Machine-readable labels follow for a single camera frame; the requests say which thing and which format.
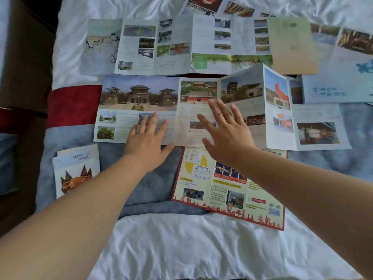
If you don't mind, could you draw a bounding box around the person's left forearm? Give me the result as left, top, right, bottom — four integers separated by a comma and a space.
0, 154, 162, 280

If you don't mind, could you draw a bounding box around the person's right hand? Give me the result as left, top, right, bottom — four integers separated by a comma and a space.
197, 99, 257, 169

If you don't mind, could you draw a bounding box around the yellow red-bordered leaflet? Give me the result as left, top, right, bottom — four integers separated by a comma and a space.
171, 146, 289, 231

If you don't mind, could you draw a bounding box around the grey and red bed runner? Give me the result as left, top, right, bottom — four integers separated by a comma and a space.
36, 73, 373, 220

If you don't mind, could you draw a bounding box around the white duvet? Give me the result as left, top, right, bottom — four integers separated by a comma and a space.
52, 0, 373, 280

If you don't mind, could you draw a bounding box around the person's left hand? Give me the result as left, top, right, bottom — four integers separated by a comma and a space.
124, 112, 175, 173

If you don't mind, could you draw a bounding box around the pale blue photo strip brochure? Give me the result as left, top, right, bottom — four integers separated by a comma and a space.
180, 0, 373, 105

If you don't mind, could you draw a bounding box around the person's right forearm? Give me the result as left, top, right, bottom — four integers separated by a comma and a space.
216, 147, 373, 279

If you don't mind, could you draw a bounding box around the folded white brochure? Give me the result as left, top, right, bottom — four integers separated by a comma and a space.
57, 143, 99, 161

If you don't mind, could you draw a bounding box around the unfolded landscape photos brochure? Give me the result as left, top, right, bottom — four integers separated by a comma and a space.
80, 13, 320, 77

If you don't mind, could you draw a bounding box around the folded brochure with orange ornament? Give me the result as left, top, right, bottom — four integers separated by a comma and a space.
52, 154, 101, 199

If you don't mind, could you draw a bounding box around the unfolded temple buildings brochure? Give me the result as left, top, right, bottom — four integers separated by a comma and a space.
93, 63, 353, 151

